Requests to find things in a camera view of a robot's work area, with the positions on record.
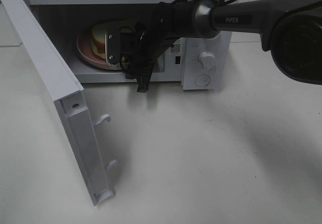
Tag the white bread sandwich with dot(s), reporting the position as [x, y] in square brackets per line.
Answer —
[124, 25]

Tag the pink round plate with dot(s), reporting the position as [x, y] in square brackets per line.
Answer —
[93, 52]

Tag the round door release button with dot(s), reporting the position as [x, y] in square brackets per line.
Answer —
[202, 80]

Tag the white microwave knob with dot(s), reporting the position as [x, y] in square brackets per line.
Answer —
[207, 59]

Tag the white microwave oven body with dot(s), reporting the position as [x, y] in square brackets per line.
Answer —
[195, 63]

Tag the white warning label sticker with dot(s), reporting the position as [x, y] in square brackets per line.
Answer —
[175, 49]

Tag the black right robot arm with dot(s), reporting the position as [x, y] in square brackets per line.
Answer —
[289, 29]

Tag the white microwave door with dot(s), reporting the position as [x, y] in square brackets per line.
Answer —
[67, 95]

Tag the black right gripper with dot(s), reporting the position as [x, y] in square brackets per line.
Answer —
[141, 46]

